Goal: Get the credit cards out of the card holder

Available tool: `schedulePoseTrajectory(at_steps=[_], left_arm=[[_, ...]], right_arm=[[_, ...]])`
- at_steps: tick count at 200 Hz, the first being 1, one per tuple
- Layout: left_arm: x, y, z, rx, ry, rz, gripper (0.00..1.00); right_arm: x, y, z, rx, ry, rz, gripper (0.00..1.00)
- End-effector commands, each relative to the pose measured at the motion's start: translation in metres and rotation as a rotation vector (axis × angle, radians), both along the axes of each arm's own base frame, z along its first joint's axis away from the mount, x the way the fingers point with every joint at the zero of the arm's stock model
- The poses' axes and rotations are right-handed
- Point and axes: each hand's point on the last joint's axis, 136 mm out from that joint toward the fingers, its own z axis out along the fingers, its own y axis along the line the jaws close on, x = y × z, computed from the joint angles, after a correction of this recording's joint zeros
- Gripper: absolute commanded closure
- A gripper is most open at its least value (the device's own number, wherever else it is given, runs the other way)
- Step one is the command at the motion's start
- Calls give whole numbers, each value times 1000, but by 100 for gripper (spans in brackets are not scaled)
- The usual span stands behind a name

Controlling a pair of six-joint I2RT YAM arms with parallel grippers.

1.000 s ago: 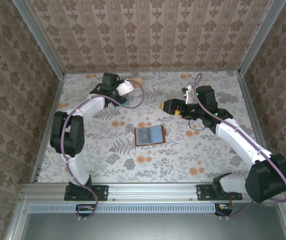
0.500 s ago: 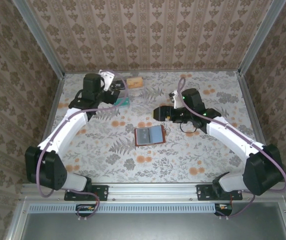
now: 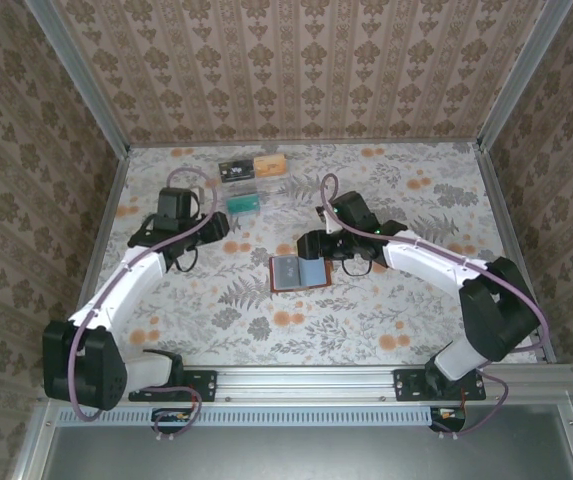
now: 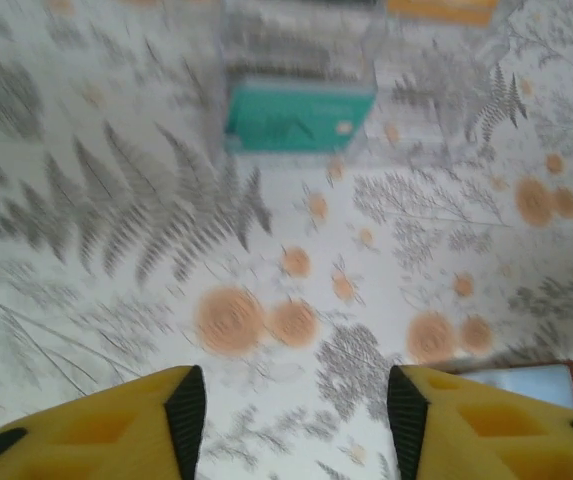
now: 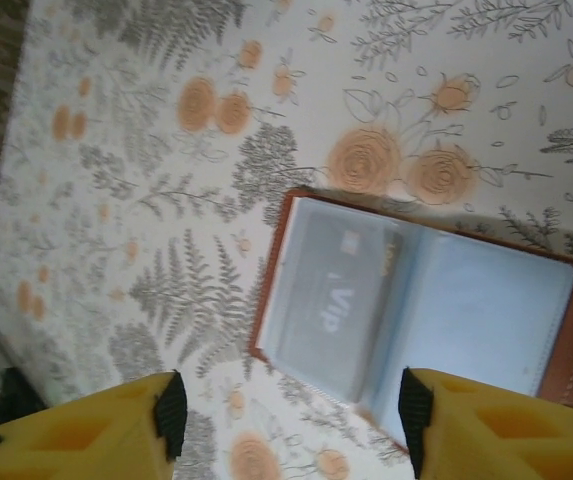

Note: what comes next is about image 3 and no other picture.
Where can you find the brown card holder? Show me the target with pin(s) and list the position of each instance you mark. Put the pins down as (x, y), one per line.
(313, 274)

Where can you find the clear acrylic card stand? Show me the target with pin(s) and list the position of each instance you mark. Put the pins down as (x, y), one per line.
(271, 188)

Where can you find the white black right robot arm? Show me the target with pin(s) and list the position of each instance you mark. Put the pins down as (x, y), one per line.
(426, 260)

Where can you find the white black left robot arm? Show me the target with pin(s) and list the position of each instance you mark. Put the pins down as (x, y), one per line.
(131, 280)

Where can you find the teal card box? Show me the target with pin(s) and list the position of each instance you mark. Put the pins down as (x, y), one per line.
(242, 205)

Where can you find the floral tablecloth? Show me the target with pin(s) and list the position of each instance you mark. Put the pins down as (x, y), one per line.
(316, 325)

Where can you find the grey metal panel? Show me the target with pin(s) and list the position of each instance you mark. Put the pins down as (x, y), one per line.
(306, 455)

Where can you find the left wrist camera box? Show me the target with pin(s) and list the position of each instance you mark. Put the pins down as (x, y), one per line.
(197, 195)

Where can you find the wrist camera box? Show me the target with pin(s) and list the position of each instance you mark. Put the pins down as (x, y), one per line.
(328, 220)
(197, 195)

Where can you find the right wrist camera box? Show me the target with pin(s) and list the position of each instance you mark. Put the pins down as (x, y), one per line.
(328, 220)

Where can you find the aluminium side rail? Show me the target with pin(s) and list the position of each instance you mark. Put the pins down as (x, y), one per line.
(502, 215)
(108, 215)

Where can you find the aluminium extrusion rail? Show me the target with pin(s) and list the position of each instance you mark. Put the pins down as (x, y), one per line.
(306, 382)

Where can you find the aluminium frame post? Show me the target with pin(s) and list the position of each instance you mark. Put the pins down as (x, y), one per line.
(80, 75)
(521, 75)

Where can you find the black connector bracket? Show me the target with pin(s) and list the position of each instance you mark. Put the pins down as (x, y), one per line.
(176, 424)
(453, 424)

